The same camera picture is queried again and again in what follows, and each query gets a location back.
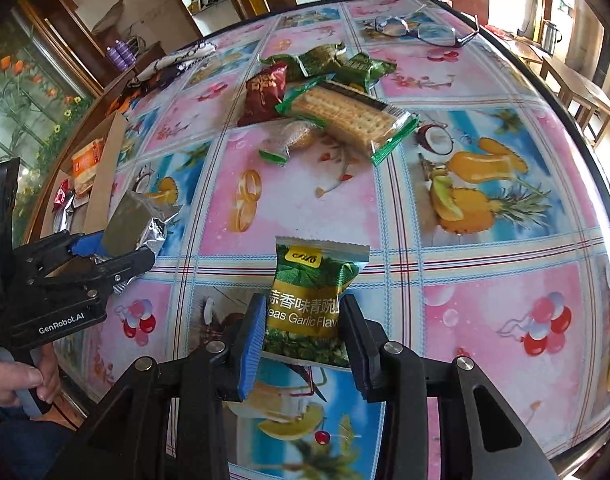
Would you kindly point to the wooden sideboard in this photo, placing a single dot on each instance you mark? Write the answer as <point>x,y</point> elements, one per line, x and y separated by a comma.
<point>147,60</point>

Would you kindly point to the clear sesame snack packet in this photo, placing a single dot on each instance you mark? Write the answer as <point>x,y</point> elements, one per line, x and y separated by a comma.
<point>295,137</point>

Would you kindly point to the orange cracker packet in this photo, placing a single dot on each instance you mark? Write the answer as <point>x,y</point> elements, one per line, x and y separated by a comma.
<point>87,165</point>

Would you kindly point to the printed scarf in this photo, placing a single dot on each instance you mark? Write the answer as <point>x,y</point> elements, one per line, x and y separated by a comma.
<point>160,67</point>

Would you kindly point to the flower print glass panel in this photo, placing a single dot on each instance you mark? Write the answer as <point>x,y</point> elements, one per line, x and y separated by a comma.
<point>25,100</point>

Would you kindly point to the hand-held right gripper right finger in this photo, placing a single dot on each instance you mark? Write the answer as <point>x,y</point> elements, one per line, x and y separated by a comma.
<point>357,355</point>

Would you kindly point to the dark red snack packet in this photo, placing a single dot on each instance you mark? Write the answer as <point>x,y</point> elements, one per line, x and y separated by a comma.
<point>262,95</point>

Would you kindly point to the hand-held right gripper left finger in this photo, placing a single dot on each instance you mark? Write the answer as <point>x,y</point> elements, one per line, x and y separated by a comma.
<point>252,345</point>

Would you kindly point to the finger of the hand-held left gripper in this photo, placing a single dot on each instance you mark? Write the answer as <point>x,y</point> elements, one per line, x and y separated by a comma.
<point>87,245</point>
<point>125,267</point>

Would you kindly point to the person's dark blue clothing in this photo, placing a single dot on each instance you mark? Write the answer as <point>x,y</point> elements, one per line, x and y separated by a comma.
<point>20,445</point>

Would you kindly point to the wooden bench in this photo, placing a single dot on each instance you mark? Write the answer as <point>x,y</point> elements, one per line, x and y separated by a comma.
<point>580,85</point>

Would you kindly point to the person's left hand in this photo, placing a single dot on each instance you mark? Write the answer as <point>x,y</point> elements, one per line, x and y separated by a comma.
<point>15,375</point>

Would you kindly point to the green edged cracker packet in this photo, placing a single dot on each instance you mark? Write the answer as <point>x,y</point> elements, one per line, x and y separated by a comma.
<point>345,115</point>

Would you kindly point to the tan woven fan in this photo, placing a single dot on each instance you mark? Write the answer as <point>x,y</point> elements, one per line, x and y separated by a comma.
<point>110,17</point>

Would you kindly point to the cardboard box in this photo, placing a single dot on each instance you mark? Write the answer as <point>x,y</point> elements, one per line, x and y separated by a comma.
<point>102,185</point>

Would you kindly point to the eyeglasses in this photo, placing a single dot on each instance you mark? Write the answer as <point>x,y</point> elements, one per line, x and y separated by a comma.
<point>392,25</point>

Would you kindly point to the steel kettle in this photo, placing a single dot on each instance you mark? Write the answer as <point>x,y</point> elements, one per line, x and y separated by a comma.
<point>550,37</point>

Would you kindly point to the small silver foil packet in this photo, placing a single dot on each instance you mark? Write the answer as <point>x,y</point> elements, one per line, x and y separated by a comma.
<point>130,220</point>

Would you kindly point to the red triangular snack packet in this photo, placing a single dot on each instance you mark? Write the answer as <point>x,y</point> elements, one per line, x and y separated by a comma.
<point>62,195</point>

